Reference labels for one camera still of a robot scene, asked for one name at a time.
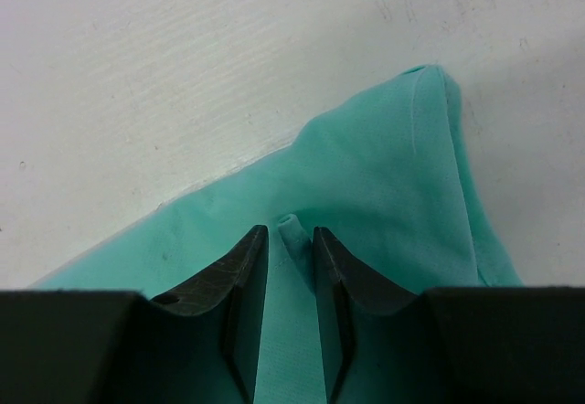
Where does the light green t shirt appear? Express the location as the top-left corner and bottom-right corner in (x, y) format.
(39, 65), (520, 403)

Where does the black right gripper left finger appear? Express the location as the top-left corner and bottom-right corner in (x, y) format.
(1, 225), (269, 403)

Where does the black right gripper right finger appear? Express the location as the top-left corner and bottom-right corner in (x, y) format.
(312, 228), (584, 403)

